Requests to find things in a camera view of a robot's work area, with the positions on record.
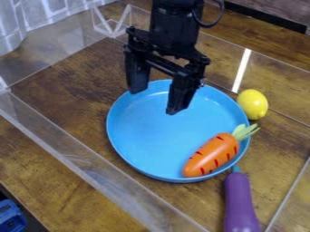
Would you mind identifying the white gridded curtain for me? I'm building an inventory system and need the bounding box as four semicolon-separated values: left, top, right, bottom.
0;0;116;56

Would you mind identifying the yellow toy lemon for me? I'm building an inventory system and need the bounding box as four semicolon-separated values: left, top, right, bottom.
237;89;269;120

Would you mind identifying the blue object at corner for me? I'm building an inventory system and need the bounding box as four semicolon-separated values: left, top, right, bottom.
0;199;28;232

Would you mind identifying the clear acrylic enclosure wall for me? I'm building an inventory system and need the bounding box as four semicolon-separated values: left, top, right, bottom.
0;0;310;232

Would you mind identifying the black cable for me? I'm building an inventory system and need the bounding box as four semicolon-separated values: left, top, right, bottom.
191;0;226;29

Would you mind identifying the purple toy eggplant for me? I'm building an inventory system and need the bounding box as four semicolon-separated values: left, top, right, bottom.
225;165;262;232

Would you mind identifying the blue round plate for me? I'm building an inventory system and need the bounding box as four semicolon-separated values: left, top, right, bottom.
107;80;251;183

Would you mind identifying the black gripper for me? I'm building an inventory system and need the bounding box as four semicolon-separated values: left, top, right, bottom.
124;0;211;115

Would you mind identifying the orange toy carrot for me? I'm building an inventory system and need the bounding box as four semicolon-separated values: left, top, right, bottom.
183;123;259;178

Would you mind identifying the dark baseboard strip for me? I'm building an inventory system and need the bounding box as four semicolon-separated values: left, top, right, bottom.
225;0;310;35

